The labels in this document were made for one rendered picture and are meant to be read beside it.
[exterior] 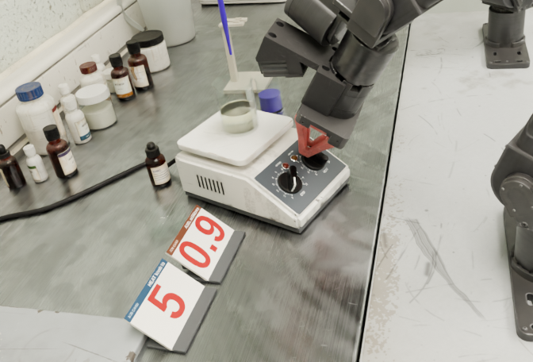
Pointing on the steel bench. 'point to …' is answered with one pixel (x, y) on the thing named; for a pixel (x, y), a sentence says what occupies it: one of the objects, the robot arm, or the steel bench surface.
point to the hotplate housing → (224, 198)
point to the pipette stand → (232, 47)
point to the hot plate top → (201, 136)
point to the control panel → (301, 200)
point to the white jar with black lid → (154, 49)
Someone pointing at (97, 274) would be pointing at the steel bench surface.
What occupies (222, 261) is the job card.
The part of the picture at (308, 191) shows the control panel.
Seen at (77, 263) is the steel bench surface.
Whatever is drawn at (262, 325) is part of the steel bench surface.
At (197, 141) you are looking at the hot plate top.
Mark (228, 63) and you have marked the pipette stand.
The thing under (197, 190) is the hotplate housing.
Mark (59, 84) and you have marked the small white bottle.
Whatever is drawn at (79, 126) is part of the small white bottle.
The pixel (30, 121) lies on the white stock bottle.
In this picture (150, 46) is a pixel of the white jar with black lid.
